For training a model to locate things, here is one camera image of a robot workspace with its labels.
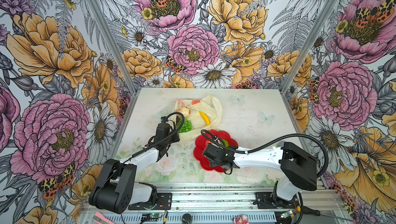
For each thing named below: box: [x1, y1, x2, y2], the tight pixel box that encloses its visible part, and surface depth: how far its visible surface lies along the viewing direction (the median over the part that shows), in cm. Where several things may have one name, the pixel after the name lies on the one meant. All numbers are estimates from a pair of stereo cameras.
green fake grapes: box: [175, 116, 193, 134], surface depth 99 cm
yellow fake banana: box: [199, 110, 211, 126], surface depth 104 cm
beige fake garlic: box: [178, 105, 191, 118], surface depth 104 cm
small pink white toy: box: [233, 214, 250, 224], surface depth 69 cm
